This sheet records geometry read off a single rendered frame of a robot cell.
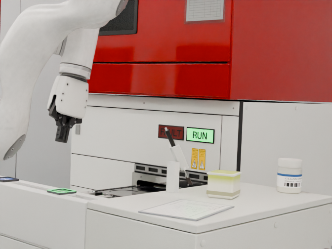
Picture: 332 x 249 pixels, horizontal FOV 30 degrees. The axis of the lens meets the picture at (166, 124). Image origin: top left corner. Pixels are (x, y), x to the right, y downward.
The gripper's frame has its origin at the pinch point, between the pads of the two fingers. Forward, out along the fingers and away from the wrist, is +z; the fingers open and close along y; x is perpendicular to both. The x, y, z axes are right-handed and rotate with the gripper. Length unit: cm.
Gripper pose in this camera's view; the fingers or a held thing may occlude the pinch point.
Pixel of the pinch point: (62, 134)
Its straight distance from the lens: 166.3
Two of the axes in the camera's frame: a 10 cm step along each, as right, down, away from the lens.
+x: 7.5, 0.6, -6.6
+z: -1.8, 9.8, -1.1
